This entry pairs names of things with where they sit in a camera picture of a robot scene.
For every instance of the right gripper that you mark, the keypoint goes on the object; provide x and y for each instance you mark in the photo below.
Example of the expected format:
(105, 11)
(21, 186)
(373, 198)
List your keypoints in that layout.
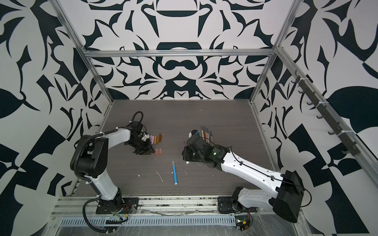
(187, 148)

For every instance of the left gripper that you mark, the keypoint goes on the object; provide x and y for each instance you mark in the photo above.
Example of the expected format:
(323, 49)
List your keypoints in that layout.
(148, 149)

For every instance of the purple marker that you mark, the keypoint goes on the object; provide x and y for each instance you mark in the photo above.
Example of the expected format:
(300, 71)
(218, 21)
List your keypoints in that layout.
(186, 162)

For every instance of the blue marker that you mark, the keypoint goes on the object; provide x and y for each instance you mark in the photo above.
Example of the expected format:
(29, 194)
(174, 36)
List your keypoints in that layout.
(174, 173)

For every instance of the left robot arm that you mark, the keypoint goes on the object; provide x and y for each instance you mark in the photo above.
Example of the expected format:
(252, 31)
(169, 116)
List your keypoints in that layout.
(90, 159)

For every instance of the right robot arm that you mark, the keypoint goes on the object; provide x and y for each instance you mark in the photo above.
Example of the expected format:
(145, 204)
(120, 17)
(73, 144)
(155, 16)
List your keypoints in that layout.
(282, 192)

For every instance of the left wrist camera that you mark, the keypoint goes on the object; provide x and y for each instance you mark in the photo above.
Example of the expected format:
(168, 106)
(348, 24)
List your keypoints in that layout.
(137, 125)

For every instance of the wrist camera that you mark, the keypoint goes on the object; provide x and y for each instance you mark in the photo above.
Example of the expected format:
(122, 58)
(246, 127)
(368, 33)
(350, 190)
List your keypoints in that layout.
(194, 132)
(137, 125)

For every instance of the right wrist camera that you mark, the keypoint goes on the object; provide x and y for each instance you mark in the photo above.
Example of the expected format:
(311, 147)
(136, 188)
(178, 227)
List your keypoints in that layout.
(194, 132)

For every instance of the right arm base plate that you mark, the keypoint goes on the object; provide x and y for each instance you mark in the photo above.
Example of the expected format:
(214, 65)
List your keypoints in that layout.
(228, 205)

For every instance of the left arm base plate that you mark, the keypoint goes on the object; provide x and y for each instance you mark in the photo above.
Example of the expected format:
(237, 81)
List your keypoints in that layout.
(124, 206)

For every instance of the white slotted cable duct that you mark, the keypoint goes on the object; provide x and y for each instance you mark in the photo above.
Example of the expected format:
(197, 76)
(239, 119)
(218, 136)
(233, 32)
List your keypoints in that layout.
(184, 220)

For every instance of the aluminium front rail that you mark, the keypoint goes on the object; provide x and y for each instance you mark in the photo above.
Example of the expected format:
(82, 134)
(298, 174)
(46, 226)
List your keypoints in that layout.
(148, 205)

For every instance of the black hook rail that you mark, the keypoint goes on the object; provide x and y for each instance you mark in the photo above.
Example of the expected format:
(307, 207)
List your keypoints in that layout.
(328, 114)

